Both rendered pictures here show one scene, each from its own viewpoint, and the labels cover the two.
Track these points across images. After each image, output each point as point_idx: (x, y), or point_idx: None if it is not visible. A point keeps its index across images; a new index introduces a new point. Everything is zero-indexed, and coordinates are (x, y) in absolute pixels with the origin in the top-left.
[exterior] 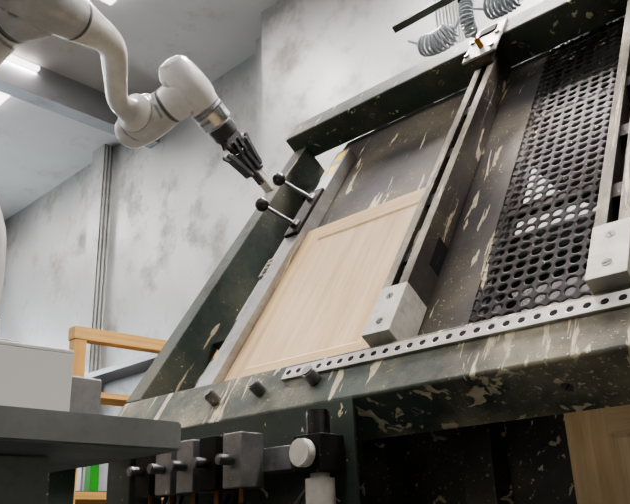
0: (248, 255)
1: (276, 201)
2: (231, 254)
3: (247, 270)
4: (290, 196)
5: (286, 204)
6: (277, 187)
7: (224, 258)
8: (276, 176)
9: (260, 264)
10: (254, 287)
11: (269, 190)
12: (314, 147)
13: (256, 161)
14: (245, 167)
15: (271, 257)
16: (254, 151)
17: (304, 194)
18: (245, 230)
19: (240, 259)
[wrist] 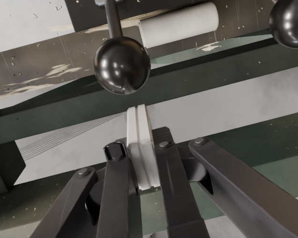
0: (253, 148)
1: None
2: (292, 172)
3: (276, 133)
4: (25, 201)
5: (53, 193)
6: (22, 233)
7: None
8: (134, 54)
9: (230, 136)
10: (274, 118)
11: (149, 118)
12: None
13: (110, 176)
14: (226, 166)
15: (190, 140)
16: (61, 218)
17: (114, 0)
18: (197, 204)
19: (285, 147)
